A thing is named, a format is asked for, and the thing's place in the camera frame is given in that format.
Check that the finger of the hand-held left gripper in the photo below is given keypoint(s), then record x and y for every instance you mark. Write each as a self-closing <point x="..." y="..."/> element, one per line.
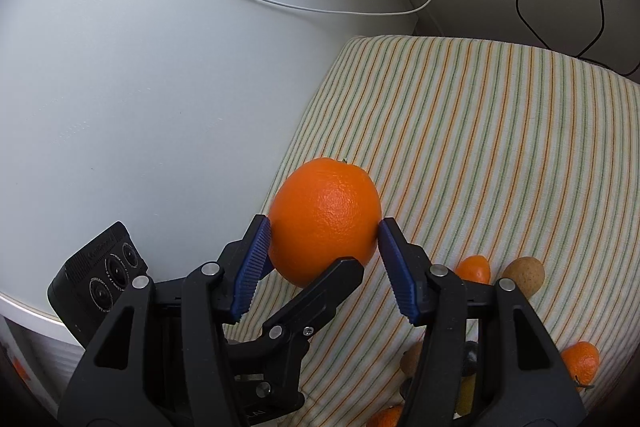
<point x="330" y="282"/>

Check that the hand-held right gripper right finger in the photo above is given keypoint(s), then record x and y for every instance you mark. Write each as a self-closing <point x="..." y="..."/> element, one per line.
<point x="395" y="257"/>

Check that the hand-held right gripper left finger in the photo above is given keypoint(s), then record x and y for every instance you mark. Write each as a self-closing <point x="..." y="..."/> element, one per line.
<point x="250" y="267"/>

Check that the large orange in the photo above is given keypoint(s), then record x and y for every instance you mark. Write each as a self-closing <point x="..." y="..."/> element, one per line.
<point x="325" y="222"/>

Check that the small tangerine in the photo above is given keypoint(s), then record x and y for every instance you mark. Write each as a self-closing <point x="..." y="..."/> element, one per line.
<point x="474" y="270"/>
<point x="387" y="418"/>
<point x="581" y="359"/>

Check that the brown kiwi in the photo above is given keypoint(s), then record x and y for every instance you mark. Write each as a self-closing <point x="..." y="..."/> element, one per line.
<point x="524" y="274"/>
<point x="412" y="357"/>

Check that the dark fruit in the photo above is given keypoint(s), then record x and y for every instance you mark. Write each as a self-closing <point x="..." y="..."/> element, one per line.
<point x="470" y="356"/>

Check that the striped cloth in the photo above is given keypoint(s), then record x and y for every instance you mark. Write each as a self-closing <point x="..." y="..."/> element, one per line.
<point x="475" y="132"/>

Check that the yellow lemon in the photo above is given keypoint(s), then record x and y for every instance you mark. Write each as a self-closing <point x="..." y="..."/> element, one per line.
<point x="466" y="396"/>

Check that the white appliance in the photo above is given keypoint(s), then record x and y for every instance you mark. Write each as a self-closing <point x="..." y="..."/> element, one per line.
<point x="150" y="107"/>

